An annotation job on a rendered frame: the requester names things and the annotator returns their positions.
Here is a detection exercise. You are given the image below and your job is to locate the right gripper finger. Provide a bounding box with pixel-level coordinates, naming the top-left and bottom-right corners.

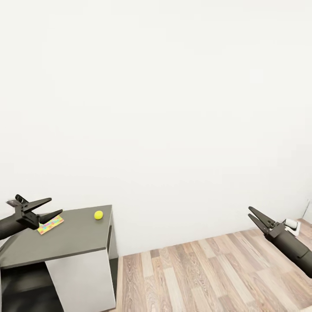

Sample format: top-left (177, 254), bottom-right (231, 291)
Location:
top-left (248, 206), bottom-right (279, 230)
top-left (248, 214), bottom-right (270, 236)

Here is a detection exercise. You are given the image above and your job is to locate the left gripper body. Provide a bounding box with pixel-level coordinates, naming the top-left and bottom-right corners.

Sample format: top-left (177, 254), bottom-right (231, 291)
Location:
top-left (0, 205), bottom-right (39, 240)

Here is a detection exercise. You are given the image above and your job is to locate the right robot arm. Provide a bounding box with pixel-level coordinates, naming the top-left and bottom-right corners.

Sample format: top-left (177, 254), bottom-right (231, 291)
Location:
top-left (248, 206), bottom-right (312, 279)

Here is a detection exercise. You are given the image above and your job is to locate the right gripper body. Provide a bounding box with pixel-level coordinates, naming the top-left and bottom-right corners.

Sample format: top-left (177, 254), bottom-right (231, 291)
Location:
top-left (265, 222), bottom-right (309, 263)

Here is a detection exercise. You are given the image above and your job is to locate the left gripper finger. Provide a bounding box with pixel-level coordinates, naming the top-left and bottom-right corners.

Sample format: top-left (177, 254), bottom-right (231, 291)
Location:
top-left (35, 209), bottom-right (63, 224)
top-left (21, 198), bottom-right (52, 219)

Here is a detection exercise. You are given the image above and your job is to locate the tennis ball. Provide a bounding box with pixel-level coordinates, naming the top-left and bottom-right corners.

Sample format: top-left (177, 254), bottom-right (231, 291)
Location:
top-left (94, 211), bottom-right (103, 220)

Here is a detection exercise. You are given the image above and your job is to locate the jigsaw puzzle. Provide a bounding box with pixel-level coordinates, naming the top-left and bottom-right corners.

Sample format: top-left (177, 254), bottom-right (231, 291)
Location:
top-left (37, 216), bottom-right (64, 234)

